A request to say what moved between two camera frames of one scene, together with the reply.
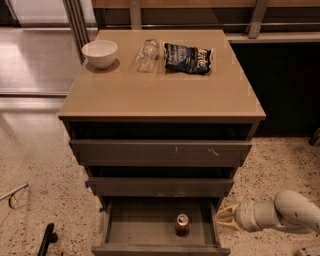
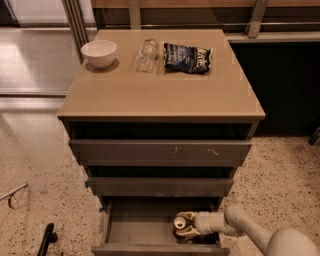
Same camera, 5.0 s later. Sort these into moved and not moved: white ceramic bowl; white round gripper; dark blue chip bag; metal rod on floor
Moved: white round gripper
Not moved: dark blue chip bag; metal rod on floor; white ceramic bowl
